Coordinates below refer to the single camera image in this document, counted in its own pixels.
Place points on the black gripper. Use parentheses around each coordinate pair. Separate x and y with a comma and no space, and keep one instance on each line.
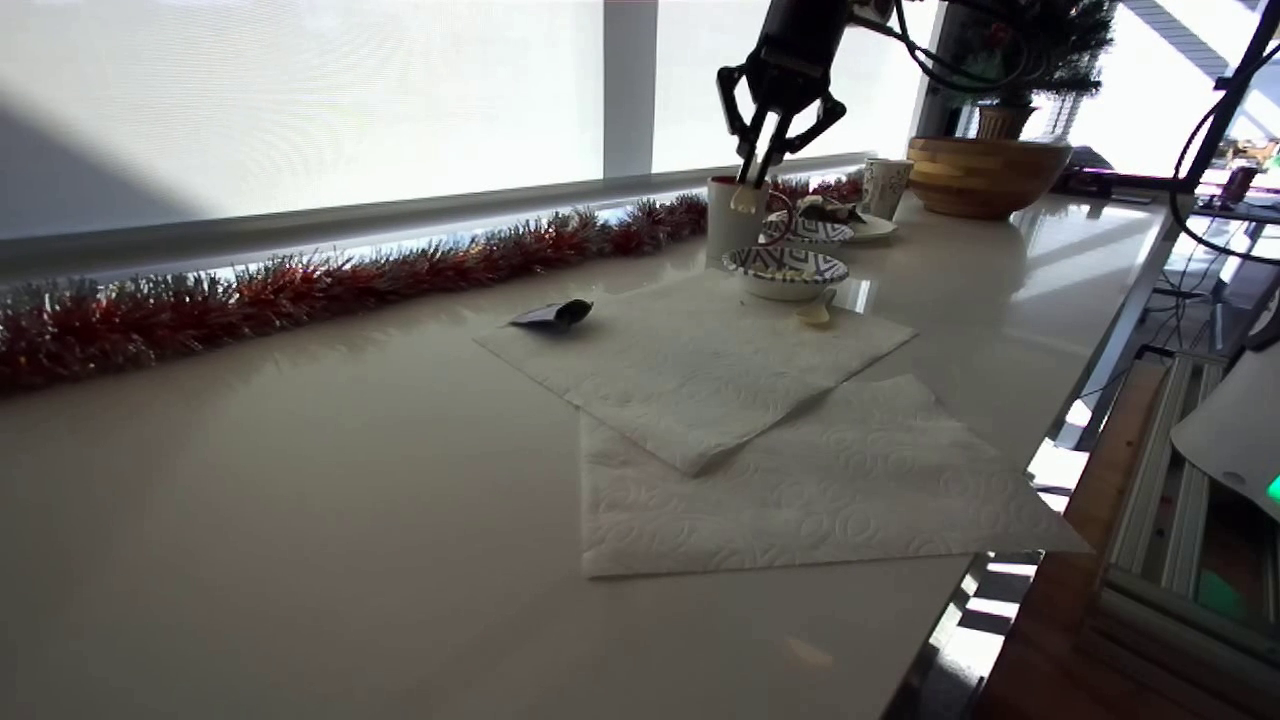
(802,55)

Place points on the white mug with red interior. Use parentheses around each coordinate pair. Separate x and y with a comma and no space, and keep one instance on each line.
(728,224)

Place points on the blue patterned bowl with chocolate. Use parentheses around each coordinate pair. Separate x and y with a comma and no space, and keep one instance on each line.
(816,228)

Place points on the blue patterned bowl with popcorn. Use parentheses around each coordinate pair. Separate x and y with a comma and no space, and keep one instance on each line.
(793,276)

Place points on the large wooden bowl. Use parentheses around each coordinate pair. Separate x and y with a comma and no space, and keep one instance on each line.
(984,172)

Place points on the patterned paper cup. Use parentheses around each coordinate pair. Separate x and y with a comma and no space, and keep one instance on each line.
(888,184)

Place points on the white paper plate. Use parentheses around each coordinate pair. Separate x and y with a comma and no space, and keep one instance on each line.
(872,228)

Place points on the small beige food piece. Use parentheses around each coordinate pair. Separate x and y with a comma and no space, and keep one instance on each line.
(822,318)

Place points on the white paper napkin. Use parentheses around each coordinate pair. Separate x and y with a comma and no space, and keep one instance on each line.
(855,493)
(692,375)

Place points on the small dark wrapper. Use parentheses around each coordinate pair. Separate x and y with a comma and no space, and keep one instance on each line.
(552,318)

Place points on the red silver tinsel garland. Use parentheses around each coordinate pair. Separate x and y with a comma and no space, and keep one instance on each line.
(266,302)

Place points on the metal and wood robot stand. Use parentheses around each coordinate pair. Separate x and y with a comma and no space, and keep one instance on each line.
(1064,602)

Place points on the grey window post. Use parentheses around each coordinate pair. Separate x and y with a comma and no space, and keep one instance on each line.
(629,80)

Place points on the grey window rail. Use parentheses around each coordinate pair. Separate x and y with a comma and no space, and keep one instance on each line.
(335,222)

